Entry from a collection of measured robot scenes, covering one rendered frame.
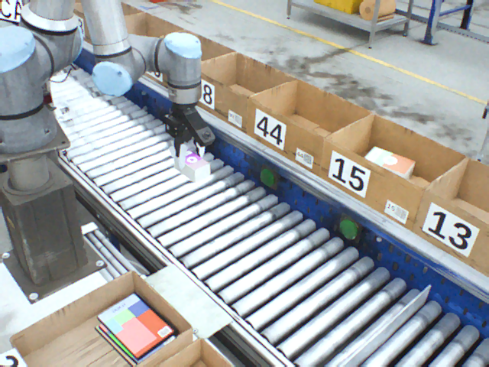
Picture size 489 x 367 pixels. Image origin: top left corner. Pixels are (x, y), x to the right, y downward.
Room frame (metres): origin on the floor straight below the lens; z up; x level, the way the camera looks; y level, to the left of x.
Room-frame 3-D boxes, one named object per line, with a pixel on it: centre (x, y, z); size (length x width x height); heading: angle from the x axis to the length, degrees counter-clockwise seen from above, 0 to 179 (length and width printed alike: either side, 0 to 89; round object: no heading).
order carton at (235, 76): (2.03, 0.03, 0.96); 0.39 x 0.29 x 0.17; 44
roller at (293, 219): (1.31, -0.03, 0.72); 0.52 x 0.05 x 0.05; 134
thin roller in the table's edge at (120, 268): (1.20, 0.43, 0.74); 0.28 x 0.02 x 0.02; 43
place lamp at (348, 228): (1.31, -0.36, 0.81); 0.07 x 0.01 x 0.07; 44
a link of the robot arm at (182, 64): (1.24, 0.17, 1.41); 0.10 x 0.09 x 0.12; 78
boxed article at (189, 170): (1.22, 0.15, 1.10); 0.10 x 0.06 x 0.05; 44
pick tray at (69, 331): (0.81, 0.35, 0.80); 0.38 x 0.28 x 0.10; 135
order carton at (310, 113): (1.75, -0.24, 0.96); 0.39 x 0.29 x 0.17; 44
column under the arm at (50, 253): (1.15, 0.61, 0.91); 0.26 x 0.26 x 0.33; 43
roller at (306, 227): (1.26, -0.07, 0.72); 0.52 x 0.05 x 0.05; 134
